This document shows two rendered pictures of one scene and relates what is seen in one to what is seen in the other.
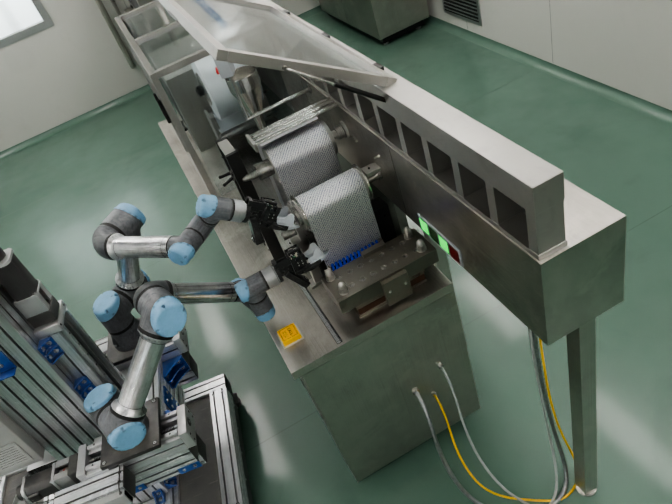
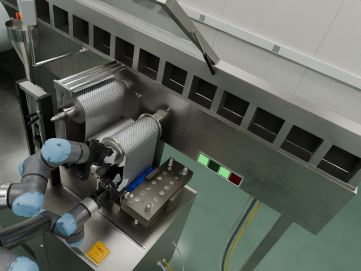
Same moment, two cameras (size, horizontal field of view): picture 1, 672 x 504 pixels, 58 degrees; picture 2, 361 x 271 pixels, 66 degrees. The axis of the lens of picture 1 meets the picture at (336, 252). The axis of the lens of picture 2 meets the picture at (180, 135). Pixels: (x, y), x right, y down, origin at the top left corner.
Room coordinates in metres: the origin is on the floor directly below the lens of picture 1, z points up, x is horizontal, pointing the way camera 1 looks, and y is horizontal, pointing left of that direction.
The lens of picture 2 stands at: (1.08, 0.60, 2.12)
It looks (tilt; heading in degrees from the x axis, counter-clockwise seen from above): 39 degrees down; 306
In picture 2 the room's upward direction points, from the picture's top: 15 degrees clockwise
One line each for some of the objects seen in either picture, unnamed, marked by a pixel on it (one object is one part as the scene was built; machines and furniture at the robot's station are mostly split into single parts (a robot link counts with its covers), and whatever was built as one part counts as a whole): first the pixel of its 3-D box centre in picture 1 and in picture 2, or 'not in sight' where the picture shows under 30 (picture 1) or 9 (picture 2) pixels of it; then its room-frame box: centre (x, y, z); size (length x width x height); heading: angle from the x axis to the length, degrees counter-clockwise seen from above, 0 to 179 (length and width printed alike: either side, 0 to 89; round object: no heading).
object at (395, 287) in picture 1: (397, 288); (174, 201); (1.55, -0.16, 0.97); 0.10 x 0.03 x 0.11; 102
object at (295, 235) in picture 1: (304, 254); (100, 182); (1.81, 0.12, 1.05); 0.06 x 0.05 x 0.31; 102
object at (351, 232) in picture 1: (348, 235); (139, 165); (1.75, -0.06, 1.11); 0.23 x 0.01 x 0.18; 102
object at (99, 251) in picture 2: (289, 334); (98, 252); (1.58, 0.27, 0.91); 0.07 x 0.07 x 0.02; 12
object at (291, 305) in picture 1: (263, 182); (5, 116); (2.71, 0.22, 0.88); 2.52 x 0.66 x 0.04; 12
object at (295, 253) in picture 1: (290, 264); (103, 193); (1.70, 0.17, 1.12); 0.12 x 0.08 x 0.09; 102
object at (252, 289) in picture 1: (251, 287); (73, 220); (1.67, 0.32, 1.11); 0.11 x 0.08 x 0.09; 102
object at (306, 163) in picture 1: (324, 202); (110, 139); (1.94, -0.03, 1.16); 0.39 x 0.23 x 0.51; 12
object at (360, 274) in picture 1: (379, 269); (159, 189); (1.64, -0.13, 1.00); 0.40 x 0.16 x 0.06; 102
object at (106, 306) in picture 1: (112, 310); not in sight; (2.00, 0.94, 0.98); 0.13 x 0.12 x 0.14; 145
